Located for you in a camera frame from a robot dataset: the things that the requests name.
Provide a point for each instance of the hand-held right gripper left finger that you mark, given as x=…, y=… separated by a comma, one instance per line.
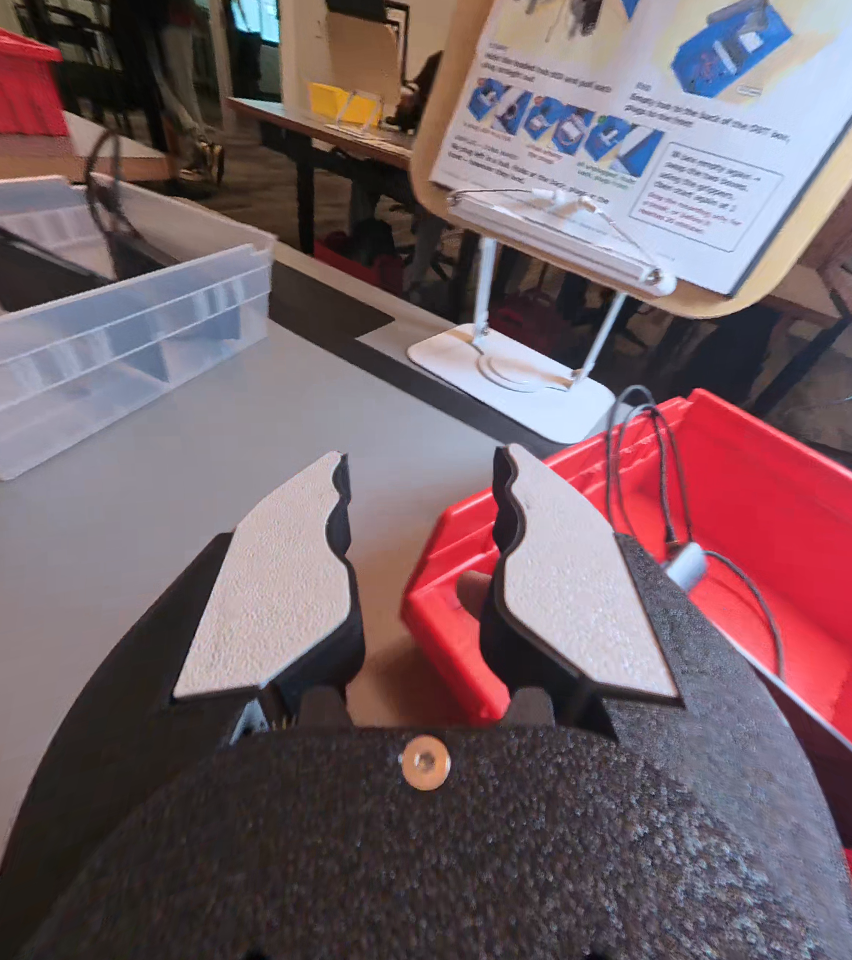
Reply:
x=276, y=592

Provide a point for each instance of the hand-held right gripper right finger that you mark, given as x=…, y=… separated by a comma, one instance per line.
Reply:
x=583, y=592

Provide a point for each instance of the red plastic bin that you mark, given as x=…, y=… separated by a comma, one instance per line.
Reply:
x=808, y=525

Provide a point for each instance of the clear plastic bin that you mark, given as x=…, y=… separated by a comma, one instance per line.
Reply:
x=95, y=352

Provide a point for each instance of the black USB hub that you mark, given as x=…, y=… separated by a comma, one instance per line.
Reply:
x=20, y=270

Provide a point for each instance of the red tote bag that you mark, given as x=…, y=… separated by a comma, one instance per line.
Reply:
x=534, y=322
x=358, y=262

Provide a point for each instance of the instruction sheet on stand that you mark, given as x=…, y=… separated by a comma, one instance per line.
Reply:
x=808, y=255

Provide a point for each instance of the wooden office table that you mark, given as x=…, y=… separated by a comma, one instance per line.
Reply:
x=321, y=124

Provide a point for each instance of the printed instruction sheet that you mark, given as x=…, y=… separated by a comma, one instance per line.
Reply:
x=621, y=112

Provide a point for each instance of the yellow bin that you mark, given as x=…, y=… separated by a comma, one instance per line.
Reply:
x=336, y=101

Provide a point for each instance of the tan and black chair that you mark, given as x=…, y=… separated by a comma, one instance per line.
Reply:
x=362, y=52

